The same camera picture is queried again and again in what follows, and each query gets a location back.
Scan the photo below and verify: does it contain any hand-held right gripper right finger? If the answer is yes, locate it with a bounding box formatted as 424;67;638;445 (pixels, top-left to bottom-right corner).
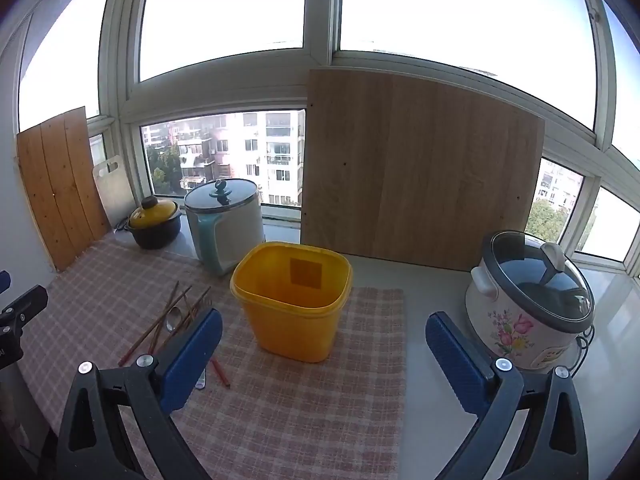
425;311;591;480

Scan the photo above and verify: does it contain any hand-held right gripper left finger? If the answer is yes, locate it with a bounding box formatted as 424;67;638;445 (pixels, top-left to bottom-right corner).
52;306;224;480

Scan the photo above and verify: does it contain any metal fork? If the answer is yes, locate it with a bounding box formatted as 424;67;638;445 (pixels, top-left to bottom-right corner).
192;292;213;391

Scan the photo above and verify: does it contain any red-tipped wooden chopstick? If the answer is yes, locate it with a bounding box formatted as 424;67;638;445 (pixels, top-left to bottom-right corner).
152;281;180;352
117;286;193;367
149;287;212;355
181;290;232;389

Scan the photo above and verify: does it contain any yellow plastic container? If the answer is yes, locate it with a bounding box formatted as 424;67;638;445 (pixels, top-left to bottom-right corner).
230;241;354;364

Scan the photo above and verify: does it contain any floral white rice cooker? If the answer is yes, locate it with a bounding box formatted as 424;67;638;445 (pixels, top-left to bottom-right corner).
465;230;596;372

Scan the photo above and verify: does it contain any orange wooden plank board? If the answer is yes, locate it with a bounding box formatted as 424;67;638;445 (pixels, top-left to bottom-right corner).
16;106;112;272

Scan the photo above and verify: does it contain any pink checked tablecloth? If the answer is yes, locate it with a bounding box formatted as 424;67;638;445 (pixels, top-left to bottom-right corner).
15;232;407;480

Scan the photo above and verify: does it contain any black pot with yellow lid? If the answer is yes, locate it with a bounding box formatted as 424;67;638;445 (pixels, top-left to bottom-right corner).
124;196;183;250

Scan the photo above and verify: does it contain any white teal electric pot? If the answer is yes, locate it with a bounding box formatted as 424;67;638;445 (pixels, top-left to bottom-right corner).
184;178;266;277

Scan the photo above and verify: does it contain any white cutting board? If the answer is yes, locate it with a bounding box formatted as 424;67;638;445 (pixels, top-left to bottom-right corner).
92;155;137;231

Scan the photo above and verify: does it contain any light wooden board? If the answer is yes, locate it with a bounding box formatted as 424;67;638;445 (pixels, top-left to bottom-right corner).
300;67;546;272

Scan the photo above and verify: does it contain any apartment building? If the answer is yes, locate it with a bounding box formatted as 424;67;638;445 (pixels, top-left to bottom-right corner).
142;110;306;206

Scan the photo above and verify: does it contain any black power cord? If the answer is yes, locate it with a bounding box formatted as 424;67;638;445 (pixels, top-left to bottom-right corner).
570;325;596;376

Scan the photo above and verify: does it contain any white window frame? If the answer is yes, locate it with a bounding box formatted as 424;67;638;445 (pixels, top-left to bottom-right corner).
0;0;640;281

